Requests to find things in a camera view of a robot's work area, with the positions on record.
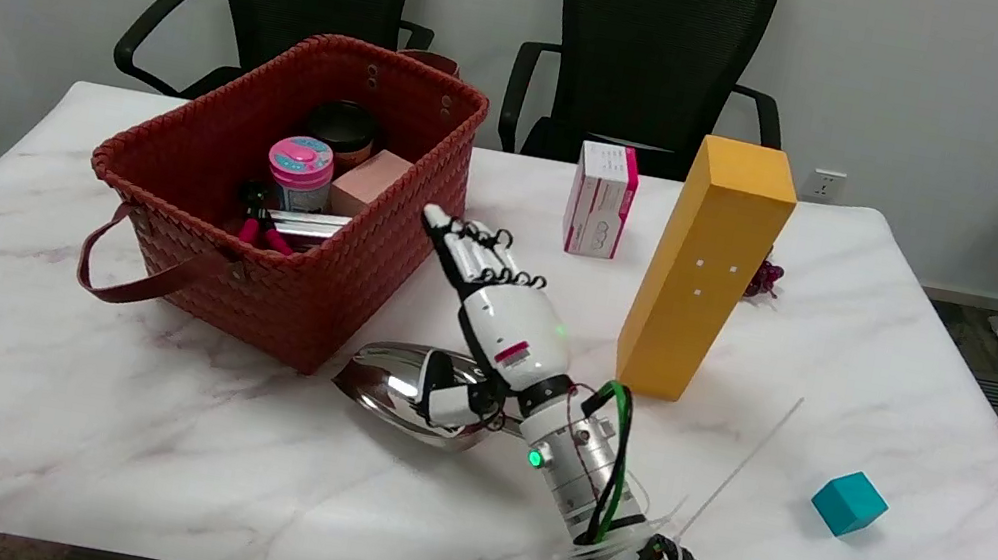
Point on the red woven basket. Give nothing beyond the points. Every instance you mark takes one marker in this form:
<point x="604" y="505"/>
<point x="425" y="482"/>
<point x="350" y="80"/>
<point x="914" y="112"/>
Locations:
<point x="293" y="296"/>

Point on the white pink carton box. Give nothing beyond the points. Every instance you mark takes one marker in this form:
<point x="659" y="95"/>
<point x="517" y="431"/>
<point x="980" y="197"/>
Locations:
<point x="595" y="200"/>

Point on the pink lid jar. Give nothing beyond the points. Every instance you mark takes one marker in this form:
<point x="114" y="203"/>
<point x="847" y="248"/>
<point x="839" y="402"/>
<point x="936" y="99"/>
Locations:
<point x="300" y="171"/>

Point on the teal cube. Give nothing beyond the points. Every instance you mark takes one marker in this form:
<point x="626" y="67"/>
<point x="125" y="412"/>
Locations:
<point x="847" y="503"/>

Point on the pale pink block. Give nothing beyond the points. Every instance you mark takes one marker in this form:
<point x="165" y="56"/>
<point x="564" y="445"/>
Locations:
<point x="370" y="183"/>

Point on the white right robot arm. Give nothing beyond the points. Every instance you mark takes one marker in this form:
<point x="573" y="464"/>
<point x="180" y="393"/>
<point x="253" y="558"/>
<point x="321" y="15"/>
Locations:
<point x="575" y="460"/>

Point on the yellow rectangular box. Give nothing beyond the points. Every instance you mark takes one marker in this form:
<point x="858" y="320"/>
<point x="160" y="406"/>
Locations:
<point x="709" y="265"/>

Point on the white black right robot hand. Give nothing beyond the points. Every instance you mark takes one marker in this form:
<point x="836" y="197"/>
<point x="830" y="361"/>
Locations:
<point x="512" y="323"/>

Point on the purple grape bunch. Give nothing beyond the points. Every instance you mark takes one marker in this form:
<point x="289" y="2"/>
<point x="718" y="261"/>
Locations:
<point x="765" y="279"/>

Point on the dark round tin can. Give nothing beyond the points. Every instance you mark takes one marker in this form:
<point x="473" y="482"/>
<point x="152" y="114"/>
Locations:
<point x="342" y="127"/>

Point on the shiny metal scoop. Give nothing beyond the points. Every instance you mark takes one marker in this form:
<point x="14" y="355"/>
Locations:
<point x="379" y="392"/>

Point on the black pink mini tripod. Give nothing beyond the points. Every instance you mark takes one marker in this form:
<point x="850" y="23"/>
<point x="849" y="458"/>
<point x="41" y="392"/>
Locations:
<point x="254" y="214"/>

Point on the silver metal bar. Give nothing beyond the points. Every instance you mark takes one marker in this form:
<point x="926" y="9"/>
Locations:
<point x="310" y="225"/>

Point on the white wall outlet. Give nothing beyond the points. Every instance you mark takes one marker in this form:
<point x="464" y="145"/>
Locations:
<point x="824" y="185"/>

